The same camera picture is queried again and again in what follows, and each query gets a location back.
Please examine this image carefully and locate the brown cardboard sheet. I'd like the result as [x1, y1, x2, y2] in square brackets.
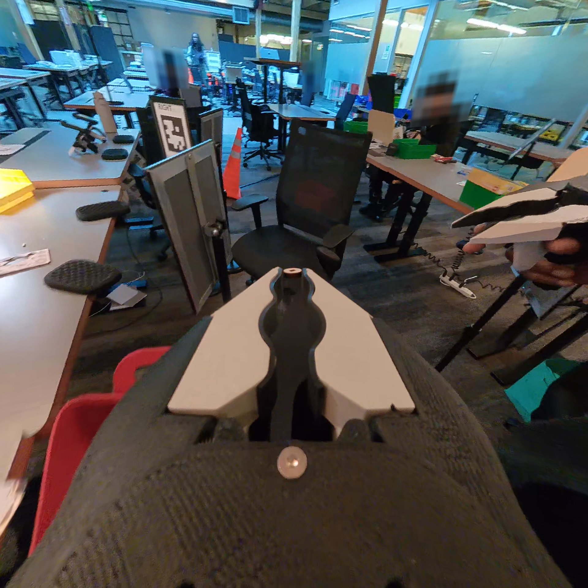
[368, 109, 396, 144]

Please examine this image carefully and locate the black white marker board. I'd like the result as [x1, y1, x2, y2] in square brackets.
[150, 96, 193, 158]

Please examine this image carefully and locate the teal box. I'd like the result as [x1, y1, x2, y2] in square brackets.
[504, 358, 580, 422]

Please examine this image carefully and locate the black padded armrest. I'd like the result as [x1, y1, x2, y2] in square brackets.
[43, 201, 131, 296]

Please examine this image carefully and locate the white paper stack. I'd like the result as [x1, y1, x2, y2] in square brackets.
[107, 283, 148, 311]

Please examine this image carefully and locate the grey framed panel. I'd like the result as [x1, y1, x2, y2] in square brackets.
[198, 108, 225, 153]
[145, 140, 233, 314]

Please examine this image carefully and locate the long work table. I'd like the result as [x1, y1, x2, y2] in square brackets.
[366, 149, 476, 265]

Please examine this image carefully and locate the black coiled cable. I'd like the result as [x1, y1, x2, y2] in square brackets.
[411, 227, 476, 282]

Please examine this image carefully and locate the black desk frame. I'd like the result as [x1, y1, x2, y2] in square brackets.
[434, 273, 588, 386]

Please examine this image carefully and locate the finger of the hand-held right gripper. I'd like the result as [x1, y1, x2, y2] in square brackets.
[469, 204, 588, 245]
[451, 183, 569, 229]

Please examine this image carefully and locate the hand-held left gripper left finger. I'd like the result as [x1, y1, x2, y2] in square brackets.
[167, 267, 282, 439]

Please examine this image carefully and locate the pale upright cylinder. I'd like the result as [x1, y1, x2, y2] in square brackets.
[93, 91, 118, 135]

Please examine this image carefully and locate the grey office desk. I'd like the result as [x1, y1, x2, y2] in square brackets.
[0, 124, 141, 190]
[268, 103, 337, 124]

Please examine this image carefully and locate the yellow plastic bin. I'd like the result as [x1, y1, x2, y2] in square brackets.
[0, 168, 36, 215]

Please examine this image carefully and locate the wood-edged office desk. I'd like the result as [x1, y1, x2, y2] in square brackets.
[463, 130, 577, 166]

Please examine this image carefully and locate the short white power strip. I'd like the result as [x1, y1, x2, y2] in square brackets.
[439, 273, 477, 300]

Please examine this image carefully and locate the person's right hand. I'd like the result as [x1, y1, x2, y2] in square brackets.
[462, 238, 588, 288]

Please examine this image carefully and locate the green yellow box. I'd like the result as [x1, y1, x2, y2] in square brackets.
[458, 167, 529, 211]

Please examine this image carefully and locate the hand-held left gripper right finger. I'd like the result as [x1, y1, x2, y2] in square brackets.
[303, 269, 416, 440]

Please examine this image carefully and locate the black printed hoodie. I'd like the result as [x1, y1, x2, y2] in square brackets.
[505, 413, 588, 588]

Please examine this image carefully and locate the black white tool pile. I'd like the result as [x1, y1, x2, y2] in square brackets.
[60, 114, 107, 156]

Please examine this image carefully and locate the black mesh office chair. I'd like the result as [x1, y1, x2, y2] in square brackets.
[231, 119, 374, 282]

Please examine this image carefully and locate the dark standing figure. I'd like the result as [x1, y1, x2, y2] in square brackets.
[185, 32, 208, 85]

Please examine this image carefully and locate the orange traffic cone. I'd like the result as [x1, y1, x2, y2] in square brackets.
[222, 127, 243, 201]

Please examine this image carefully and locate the white plastic wrapper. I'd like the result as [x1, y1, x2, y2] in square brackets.
[0, 248, 51, 277]

